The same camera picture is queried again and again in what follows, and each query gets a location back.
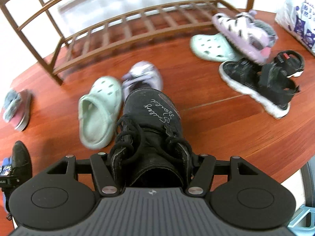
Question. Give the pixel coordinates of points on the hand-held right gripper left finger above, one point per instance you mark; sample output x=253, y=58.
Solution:
x=102, y=170

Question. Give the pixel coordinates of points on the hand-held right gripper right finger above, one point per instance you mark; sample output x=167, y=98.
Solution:
x=203, y=170

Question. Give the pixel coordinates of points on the black lace-up shoe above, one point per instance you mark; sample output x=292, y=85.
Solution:
x=22, y=157
x=152, y=127

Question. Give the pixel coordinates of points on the brown wooden shoe rack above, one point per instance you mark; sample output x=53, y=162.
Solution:
x=57, y=78

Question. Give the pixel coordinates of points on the pink boot with grey fur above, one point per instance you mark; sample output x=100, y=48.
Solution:
x=18, y=110
x=264, y=29

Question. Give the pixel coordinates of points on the purple mesh sandal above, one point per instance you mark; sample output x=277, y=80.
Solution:
x=236, y=32
x=145, y=76

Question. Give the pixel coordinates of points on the mint green clog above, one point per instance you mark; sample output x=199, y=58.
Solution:
x=211, y=46
x=98, y=113

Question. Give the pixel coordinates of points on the blue slide sandal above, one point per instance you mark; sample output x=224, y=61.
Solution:
x=6, y=163

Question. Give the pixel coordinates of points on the dark framed glass door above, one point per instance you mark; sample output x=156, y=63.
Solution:
x=308, y=184

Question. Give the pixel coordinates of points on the light blue plastic stool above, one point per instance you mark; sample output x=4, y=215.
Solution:
x=301, y=222

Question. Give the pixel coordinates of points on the white printed plastic bag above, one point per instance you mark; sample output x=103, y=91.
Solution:
x=300, y=22

